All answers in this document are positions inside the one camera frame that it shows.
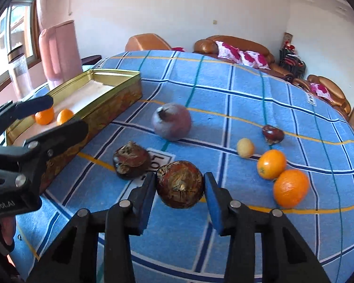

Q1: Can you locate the gold metal tin box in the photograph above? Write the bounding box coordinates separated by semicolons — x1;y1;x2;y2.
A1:
5;68;143;196

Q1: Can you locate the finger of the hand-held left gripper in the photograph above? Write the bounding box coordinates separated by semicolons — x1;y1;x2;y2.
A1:
0;95;54;147
0;119;89;196

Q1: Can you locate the small dark brown mangosteen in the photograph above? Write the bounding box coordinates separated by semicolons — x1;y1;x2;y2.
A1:
261;125;285;145

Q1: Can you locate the dark low table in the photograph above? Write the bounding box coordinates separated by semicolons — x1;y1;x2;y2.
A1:
81;54;102;66

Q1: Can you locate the pink plastic pitcher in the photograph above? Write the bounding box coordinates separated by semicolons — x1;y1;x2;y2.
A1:
38;20;84;90

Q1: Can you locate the person's left hand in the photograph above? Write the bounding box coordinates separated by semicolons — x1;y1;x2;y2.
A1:
0;214;17;254

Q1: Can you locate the window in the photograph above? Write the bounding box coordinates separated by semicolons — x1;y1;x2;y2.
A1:
0;0;41;87

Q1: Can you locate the brown leather sofa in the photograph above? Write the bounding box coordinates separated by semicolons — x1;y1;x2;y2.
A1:
193;35;293;79

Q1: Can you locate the small orange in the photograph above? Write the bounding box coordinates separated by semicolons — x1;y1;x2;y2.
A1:
57;109;74;125
34;107;55;125

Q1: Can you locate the purple pomegranate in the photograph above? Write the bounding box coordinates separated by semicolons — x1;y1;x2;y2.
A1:
151;103;193;142

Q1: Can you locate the blue plaid blanket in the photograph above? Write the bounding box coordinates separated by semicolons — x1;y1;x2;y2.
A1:
9;50;354;283

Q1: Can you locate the large orange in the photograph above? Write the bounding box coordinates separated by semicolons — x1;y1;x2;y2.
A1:
273;169;310;208

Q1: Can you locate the brown leather armchair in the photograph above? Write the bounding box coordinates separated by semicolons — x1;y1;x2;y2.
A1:
125;33;172;52
293;75;352;121

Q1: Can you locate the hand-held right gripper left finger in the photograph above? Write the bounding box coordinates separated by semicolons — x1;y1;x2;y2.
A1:
26;172;157;283

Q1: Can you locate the pink curtain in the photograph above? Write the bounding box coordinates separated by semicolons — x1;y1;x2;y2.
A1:
32;0;77;36

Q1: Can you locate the small yellow fruit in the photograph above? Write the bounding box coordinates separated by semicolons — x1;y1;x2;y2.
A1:
236;138;256;159

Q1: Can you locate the medium orange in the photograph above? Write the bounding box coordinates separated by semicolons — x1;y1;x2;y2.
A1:
257;149;287;180

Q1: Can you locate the clear glass jar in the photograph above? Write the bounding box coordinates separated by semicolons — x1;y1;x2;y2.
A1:
7;46;35;98

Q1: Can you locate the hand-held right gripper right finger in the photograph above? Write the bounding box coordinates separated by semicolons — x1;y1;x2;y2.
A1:
203;172;332;283

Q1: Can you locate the stack of dark chairs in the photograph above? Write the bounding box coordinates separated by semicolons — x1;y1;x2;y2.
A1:
279;46;307;81

